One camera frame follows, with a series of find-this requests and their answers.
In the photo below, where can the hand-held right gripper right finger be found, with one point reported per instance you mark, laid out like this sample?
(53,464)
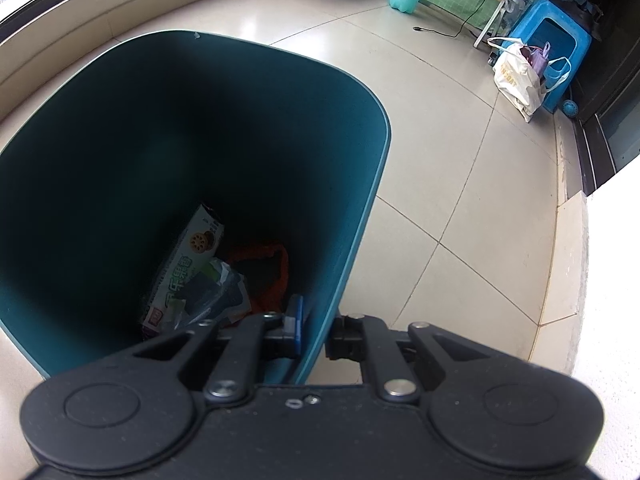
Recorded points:
(345,341)

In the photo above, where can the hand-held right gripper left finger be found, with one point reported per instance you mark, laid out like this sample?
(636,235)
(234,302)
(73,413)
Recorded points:
(298,320)

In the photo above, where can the red plastic scrap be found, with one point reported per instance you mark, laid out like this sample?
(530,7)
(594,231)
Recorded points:
(272,280)

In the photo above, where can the grey plastic wrapper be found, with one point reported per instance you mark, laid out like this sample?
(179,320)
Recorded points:
(222,292)

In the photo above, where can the white printed snack packet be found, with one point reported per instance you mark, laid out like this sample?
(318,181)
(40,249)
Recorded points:
(192,255)

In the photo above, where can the teal plastic trash bin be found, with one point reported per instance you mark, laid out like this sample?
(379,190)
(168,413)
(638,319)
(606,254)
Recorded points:
(125,150)

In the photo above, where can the white shopping bag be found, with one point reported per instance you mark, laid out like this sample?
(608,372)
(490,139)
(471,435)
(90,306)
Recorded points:
(517,80)

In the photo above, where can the small blue ball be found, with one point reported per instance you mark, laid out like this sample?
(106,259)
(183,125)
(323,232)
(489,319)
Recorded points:
(570,108)

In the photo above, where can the white folding table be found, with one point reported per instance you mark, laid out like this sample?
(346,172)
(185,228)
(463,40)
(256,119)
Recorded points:
(492,22)

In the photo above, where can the blue plastic stool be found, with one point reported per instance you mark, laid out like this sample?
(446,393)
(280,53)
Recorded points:
(575,50)

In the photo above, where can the dark clothes pile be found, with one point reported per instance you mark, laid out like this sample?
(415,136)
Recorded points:
(575,5)

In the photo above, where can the dark sliding door frame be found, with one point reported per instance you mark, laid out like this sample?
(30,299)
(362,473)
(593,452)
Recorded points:
(612,85)

